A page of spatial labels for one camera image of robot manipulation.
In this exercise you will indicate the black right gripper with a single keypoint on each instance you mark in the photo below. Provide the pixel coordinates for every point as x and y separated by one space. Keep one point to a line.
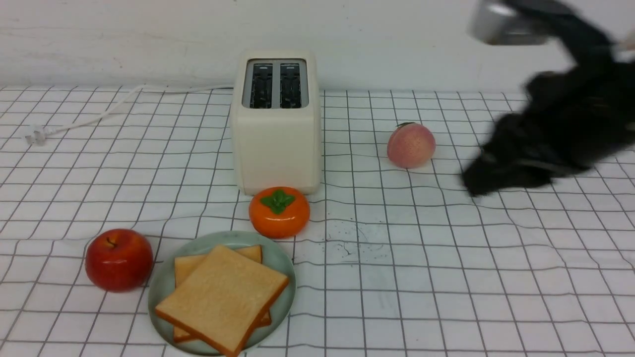
574 119

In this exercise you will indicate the toast slice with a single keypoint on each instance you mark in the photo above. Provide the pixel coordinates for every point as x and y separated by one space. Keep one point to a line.
221 297
218 267

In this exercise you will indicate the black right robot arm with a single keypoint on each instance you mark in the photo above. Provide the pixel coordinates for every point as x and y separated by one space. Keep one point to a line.
572 121

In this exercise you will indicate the cream white toaster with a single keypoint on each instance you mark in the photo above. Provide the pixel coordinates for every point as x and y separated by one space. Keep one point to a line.
275 120

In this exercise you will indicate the pink peach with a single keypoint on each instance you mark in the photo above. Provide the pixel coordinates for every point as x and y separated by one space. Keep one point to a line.
410 146

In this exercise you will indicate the white grid tablecloth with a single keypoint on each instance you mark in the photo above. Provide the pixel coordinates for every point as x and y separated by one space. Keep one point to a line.
394 262

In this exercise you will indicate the orange persimmon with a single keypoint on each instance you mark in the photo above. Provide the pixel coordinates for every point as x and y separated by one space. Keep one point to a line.
279 212

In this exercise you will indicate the light green plate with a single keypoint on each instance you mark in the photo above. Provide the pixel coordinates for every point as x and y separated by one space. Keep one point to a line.
163 283

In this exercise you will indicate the red apple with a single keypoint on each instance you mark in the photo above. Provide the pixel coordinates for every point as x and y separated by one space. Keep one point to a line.
119 260

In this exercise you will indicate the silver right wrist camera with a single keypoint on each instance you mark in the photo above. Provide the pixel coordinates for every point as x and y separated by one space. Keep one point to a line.
497 24

